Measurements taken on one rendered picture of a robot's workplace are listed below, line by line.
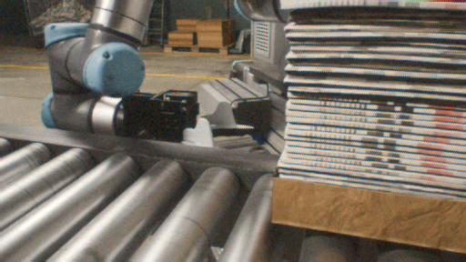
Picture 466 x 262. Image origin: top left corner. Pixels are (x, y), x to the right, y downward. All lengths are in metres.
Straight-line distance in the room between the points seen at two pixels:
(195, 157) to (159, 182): 0.07
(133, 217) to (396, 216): 0.22
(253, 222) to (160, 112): 0.29
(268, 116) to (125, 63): 0.51
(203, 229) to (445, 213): 0.19
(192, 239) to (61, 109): 0.41
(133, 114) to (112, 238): 0.32
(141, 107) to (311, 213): 0.38
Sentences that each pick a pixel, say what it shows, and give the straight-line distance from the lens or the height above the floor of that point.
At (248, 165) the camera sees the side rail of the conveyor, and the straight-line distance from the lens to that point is 0.43.
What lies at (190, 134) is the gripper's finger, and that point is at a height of 0.79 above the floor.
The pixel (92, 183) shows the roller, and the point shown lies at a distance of 0.42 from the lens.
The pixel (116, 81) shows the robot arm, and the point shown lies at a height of 0.88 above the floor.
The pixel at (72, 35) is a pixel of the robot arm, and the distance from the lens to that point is 0.64.
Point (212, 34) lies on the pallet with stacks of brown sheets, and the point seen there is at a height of 0.36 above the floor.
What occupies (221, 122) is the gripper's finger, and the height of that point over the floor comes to 0.78.
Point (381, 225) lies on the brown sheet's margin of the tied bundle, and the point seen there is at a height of 0.82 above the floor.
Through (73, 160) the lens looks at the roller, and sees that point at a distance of 0.49.
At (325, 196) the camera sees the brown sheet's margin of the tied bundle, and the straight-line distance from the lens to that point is 0.29.
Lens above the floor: 0.99
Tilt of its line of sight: 21 degrees down
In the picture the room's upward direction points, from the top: straight up
